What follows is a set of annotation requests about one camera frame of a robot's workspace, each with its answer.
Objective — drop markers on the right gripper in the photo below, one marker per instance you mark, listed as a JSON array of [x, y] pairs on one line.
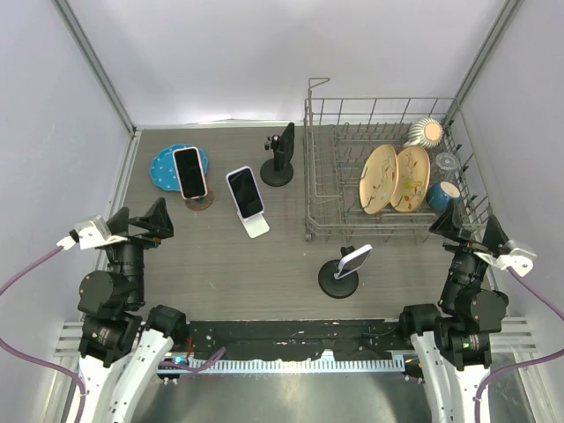
[[450, 223]]

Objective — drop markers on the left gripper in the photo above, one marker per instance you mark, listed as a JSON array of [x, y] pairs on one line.
[[157, 219]]

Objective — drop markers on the black stand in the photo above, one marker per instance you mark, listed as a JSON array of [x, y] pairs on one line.
[[337, 288], [275, 172]]

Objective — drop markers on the black stand front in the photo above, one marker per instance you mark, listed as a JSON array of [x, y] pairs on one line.
[[337, 288]]

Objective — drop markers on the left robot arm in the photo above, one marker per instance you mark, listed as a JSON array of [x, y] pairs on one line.
[[119, 350]]

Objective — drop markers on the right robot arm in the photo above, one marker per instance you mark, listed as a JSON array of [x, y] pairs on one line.
[[452, 336]]

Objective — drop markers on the round wooden phone stand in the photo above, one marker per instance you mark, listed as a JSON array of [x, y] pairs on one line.
[[200, 203]]

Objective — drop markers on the pink case phone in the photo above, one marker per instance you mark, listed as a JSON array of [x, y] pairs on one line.
[[190, 173]]

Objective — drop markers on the lilac case phone on white stand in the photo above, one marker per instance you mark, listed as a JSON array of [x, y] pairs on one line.
[[246, 195]]

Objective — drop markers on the white folding phone stand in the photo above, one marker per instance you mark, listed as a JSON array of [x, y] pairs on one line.
[[255, 226]]

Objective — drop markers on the blue mug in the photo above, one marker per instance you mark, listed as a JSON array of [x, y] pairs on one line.
[[439, 195]]

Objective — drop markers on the blue dotted plate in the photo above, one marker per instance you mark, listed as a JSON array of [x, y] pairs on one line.
[[162, 169]]

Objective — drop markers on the clear glass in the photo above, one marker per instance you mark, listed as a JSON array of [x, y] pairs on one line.
[[446, 165]]

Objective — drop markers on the right yellow bird plate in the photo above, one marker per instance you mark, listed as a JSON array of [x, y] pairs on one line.
[[413, 179]]

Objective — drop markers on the yellow bird plate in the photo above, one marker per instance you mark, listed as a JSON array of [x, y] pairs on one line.
[[378, 180], [413, 179]]

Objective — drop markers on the left yellow bird plate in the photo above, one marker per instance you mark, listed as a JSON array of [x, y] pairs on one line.
[[378, 180]]

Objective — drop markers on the white ribbed cup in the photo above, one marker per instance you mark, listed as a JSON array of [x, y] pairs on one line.
[[426, 132]]

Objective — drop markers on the metal dish rack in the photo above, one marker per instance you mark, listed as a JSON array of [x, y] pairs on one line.
[[339, 135]]

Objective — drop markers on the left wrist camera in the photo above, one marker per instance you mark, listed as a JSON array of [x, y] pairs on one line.
[[92, 233]]

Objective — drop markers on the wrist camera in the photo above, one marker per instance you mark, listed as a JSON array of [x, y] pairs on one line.
[[514, 255], [92, 233]]

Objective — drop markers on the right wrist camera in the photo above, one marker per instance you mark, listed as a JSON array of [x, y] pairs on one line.
[[514, 255]]

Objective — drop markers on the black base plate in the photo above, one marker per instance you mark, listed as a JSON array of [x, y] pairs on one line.
[[297, 340]]

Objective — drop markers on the white cable duct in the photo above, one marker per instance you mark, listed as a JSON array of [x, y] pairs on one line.
[[326, 364]]

